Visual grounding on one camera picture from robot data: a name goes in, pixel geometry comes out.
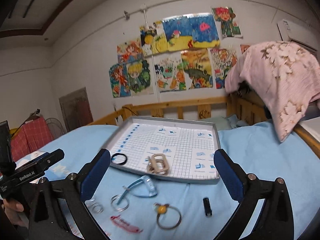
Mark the orange hair character drawing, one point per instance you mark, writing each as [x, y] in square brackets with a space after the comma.
[119, 80]

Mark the red checked cloth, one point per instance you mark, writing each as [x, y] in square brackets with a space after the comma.
[31, 137]

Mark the wooden bed frame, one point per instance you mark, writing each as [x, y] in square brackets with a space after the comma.
[248, 111]

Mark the small black clip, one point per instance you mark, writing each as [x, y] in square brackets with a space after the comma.
[207, 207]

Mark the person's left hand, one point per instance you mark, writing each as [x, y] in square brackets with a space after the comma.
[12, 209]

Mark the small silver rings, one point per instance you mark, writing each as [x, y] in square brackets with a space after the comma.
[96, 206]

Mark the yellow moon drawing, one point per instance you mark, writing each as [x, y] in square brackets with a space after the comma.
[153, 39]

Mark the red hair character drawing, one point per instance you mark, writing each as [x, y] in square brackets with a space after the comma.
[226, 17]

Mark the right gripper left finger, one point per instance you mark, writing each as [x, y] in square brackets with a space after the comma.
[92, 173]

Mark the blue sea drawing poster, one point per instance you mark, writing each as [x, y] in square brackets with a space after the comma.
[191, 31]

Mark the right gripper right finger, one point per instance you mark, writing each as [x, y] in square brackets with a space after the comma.
[231, 174]

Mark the blue kids smartwatch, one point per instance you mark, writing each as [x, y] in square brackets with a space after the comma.
[141, 188]

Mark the colourful doodle drawing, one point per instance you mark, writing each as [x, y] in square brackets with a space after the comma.
[223, 60]

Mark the grey shallow cardboard tray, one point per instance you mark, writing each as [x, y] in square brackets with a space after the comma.
[188, 147]

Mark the bangle with yellow bead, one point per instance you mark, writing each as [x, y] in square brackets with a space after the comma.
[168, 217]

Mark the pink floral blanket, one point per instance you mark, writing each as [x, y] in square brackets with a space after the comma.
[284, 75]

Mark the landscape dinosaur drawing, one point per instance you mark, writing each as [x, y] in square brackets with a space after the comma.
[197, 68]

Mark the blond character drawing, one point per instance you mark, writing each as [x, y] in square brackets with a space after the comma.
[139, 78]

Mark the light blue cartoon bedsheet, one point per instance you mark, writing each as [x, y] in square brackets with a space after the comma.
[254, 148]

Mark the mermaid girl drawing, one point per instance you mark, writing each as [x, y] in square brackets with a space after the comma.
[130, 51]

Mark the white air conditioner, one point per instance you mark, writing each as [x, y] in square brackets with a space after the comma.
[292, 32]

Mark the turtle and fish drawing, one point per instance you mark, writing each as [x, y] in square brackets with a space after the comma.
[170, 74]

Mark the orange fish drawing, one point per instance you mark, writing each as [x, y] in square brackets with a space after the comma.
[244, 47]

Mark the brown wooden door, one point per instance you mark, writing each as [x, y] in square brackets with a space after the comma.
[75, 109]

